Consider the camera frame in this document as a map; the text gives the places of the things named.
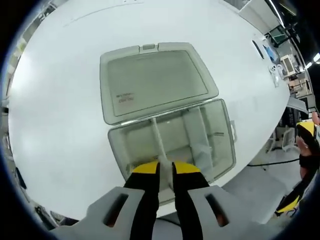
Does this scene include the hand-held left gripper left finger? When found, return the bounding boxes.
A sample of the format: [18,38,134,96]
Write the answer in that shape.
[51,161,161,240]

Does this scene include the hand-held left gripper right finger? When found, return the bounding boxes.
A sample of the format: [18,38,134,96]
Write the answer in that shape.
[171,161,278,240]

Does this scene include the clear plastic divider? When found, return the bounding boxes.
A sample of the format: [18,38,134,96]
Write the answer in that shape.
[183,107,215,173]
[150,117,176,191]

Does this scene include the grey transparent guide fixture box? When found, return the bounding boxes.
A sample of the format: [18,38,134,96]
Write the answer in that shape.
[99,41,238,207]

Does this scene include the person's right hand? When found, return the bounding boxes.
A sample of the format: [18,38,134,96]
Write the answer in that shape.
[297,138,310,157]

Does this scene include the white handheld controller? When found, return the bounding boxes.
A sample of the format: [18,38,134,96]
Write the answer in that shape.
[268,63,285,88]

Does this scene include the blue packet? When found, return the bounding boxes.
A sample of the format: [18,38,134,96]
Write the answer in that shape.
[262,44,280,62]

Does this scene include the black oblong device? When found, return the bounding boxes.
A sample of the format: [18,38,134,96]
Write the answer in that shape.
[251,39,265,60]

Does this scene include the white standing panel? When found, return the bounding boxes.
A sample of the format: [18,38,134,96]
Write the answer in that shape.
[238,0,280,30]

